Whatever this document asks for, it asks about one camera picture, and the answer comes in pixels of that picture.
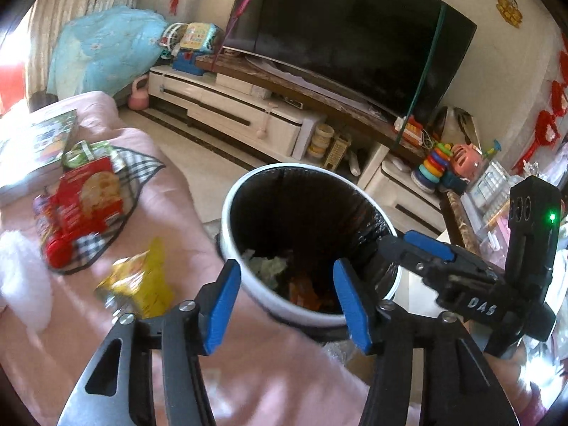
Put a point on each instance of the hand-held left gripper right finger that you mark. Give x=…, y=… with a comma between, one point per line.
x=353, y=306

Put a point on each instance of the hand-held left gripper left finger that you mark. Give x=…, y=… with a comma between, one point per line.
x=222, y=306

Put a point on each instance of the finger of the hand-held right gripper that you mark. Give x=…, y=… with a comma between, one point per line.
x=408, y=259
x=430, y=246

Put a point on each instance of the white round trash bin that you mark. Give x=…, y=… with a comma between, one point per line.
x=266, y=301

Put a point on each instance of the yellow snack packet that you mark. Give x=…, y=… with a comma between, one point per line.
x=142, y=282

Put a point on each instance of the red cracker snack packet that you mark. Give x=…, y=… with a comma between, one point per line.
x=95, y=195

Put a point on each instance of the red Skittles candy bag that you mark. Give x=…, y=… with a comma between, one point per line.
x=42, y=213

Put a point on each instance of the person's right hand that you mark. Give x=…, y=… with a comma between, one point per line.
x=519, y=377

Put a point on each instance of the orange wrapper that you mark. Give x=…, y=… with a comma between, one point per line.
x=306, y=295

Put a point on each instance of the crumpled white paper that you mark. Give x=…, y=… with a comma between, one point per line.
x=266, y=268

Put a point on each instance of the clear plastic storage box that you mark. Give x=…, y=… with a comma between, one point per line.
x=488, y=191

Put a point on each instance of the pink piggy toy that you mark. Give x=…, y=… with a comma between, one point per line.
x=466, y=166

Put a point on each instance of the black bin liner bag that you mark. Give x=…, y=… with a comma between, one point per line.
x=310, y=213

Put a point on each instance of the pink sofa cover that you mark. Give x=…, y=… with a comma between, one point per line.
x=168, y=213

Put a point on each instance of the orange toy piano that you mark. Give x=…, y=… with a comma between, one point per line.
x=409, y=131

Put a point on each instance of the silver handbag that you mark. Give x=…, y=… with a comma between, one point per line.
x=457, y=124

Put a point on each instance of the yellow box grater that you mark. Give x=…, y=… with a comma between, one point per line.
x=336, y=153

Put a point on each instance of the stacked cream yellow cups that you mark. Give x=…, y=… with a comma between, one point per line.
x=321, y=140

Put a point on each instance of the black white checked cloth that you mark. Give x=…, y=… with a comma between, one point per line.
x=142, y=166

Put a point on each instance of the red snack tube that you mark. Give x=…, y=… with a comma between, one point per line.
x=64, y=250

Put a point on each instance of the pink cabinet child lock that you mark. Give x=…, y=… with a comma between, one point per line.
x=262, y=131

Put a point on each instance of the white television cabinet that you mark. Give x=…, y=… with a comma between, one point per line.
x=230, y=106

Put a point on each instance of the white tissue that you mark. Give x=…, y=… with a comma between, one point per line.
x=22, y=284

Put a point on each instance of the green snack packet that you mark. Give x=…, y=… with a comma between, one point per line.
x=84, y=153

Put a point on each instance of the white flat box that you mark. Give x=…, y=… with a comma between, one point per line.
x=233, y=83

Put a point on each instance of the pink kettlebell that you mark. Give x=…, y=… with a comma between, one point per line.
x=140, y=97

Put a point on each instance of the black curved television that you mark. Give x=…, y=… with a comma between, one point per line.
x=346, y=31

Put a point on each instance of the picture book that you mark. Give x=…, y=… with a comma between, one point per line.
x=40, y=142

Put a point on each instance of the blue toy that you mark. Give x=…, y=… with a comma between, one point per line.
x=184, y=60

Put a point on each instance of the white toy fan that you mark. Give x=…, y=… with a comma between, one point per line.
x=171, y=40

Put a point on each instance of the colourful toy activity cube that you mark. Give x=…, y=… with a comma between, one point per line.
x=197, y=35

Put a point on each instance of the blue floral dust cover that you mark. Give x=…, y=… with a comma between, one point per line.
x=102, y=49

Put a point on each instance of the red hanging wall decorations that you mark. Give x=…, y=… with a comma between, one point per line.
x=548, y=124

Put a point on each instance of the gold wall sticker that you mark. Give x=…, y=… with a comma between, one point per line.
x=509, y=11

